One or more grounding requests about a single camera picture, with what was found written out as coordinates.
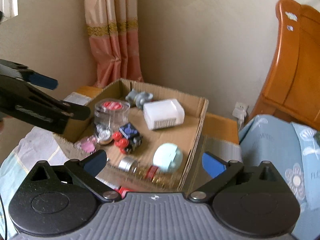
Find small jar with pink contents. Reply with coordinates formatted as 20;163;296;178
74;135;97;154

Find red wooden toy train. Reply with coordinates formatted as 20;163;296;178
114;186;132;198

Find black toy block red wheels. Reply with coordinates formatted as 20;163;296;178
112;122;143;154

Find mint green round case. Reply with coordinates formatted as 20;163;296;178
152;142;183;173

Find clear jar with red label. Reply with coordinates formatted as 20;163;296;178
94;98;130;130

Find white medical cotton swab box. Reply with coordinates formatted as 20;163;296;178
143;99;185;130

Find grey elephant toy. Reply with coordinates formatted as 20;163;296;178
125;89;153;110

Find small round silver tin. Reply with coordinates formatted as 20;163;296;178
95;125;112;145

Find grey patterned table cloth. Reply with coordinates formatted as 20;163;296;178
1;127;242;239

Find glass jar with gold clips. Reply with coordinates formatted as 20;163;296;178
118;157;180;188

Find open cardboard box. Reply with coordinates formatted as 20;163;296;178
53;77;210;192

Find light blue floral pillow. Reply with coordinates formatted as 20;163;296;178
239;115;319;239

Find orange wooden headboard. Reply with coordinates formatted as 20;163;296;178
248;0;319;130

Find pink and beige curtain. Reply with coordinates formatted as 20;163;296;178
84;0;143;88

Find white wall socket with plug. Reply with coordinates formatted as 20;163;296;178
232;102;249;129

